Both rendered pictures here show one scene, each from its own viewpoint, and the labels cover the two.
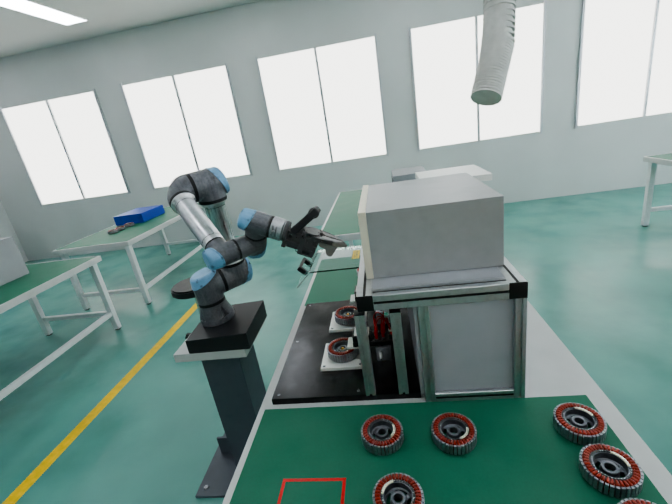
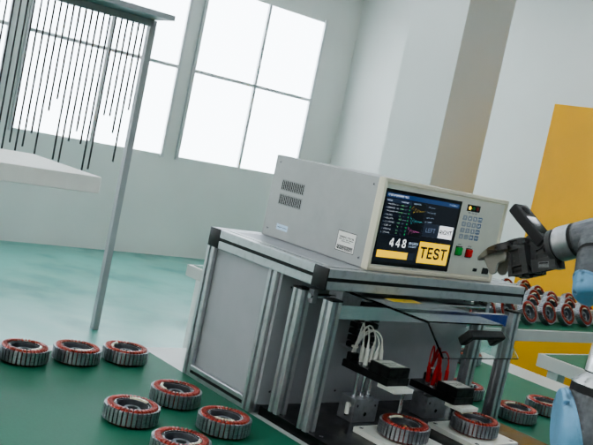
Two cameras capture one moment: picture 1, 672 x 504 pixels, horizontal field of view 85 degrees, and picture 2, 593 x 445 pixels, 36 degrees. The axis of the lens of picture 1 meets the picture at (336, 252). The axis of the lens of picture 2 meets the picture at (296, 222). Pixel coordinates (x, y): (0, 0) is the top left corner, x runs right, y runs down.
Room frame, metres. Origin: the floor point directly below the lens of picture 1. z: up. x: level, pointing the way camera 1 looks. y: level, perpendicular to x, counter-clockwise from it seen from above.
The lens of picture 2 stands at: (3.01, 0.99, 1.35)
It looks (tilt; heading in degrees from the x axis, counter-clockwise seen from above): 5 degrees down; 221
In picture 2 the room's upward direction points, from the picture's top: 12 degrees clockwise
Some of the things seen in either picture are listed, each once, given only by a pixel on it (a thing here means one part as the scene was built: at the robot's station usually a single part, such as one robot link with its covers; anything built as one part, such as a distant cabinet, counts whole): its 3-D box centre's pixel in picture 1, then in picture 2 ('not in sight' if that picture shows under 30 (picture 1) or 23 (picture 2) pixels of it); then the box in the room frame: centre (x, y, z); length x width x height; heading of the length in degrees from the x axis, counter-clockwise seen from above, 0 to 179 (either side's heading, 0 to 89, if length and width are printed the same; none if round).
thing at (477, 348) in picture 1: (471, 350); not in sight; (0.86, -0.33, 0.91); 0.28 x 0.03 x 0.32; 81
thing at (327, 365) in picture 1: (343, 355); (472, 434); (1.12, 0.03, 0.78); 0.15 x 0.15 x 0.01; 81
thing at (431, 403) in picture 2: (383, 347); (428, 403); (1.10, -0.11, 0.80); 0.08 x 0.05 x 0.06; 171
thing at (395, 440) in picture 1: (382, 433); (515, 412); (0.76, -0.04, 0.77); 0.11 x 0.11 x 0.04
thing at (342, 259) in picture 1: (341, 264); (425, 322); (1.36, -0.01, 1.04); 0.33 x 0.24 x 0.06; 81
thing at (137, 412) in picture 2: not in sight; (131, 411); (1.84, -0.33, 0.77); 0.11 x 0.11 x 0.04
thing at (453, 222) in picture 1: (422, 219); (384, 217); (1.18, -0.30, 1.22); 0.44 x 0.39 x 0.20; 171
